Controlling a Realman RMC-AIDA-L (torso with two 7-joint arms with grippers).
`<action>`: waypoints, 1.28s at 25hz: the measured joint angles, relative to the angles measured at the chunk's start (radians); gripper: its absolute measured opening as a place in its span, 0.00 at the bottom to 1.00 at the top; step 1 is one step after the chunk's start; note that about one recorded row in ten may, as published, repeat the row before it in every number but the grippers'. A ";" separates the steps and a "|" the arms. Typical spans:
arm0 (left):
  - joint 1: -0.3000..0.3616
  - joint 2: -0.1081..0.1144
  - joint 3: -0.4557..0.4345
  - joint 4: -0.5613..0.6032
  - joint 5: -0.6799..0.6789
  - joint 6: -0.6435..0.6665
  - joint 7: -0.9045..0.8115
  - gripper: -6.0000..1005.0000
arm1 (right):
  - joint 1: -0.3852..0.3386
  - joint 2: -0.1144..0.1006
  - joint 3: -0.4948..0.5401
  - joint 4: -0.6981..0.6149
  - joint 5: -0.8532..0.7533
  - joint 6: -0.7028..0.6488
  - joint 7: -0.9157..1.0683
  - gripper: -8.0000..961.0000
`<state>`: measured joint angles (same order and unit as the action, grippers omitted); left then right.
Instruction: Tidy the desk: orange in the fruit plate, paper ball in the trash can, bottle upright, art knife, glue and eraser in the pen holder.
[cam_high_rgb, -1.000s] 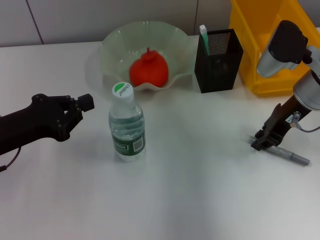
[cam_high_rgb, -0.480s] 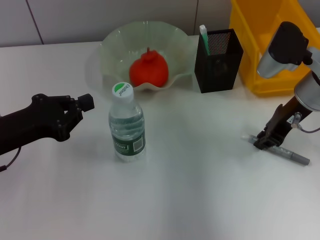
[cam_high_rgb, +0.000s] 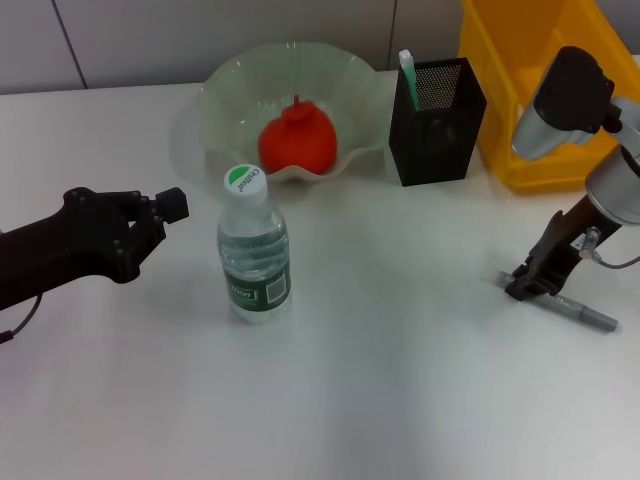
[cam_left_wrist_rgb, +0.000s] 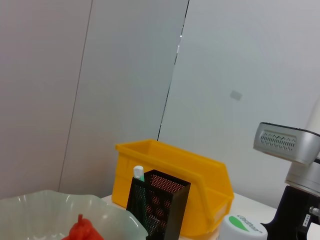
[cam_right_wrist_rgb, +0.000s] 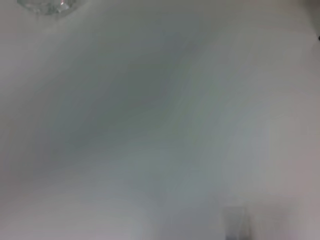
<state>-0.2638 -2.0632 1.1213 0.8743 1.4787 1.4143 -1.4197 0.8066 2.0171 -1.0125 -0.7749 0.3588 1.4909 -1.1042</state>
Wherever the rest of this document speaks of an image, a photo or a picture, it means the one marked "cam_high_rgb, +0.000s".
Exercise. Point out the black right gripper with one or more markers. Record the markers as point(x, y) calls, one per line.
point(570, 240)

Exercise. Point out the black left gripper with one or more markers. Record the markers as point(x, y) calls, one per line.
point(60, 245)

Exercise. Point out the grey marker pen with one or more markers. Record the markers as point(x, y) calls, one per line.
point(585, 314)

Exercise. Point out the clear green-label water bottle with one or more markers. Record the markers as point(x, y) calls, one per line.
point(255, 280)

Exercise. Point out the orange fruit with knob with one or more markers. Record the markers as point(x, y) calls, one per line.
point(300, 142)

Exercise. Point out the green pen with white cap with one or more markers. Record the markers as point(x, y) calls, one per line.
point(410, 75)

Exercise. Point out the black mesh pen holder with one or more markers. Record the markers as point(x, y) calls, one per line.
point(430, 145)

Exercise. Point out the pale green wavy fruit bowl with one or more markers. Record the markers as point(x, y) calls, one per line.
point(350, 85)

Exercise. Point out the yellow plastic storage bin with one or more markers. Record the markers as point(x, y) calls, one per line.
point(500, 75)

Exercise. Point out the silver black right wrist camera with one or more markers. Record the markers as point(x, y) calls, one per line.
point(565, 100)

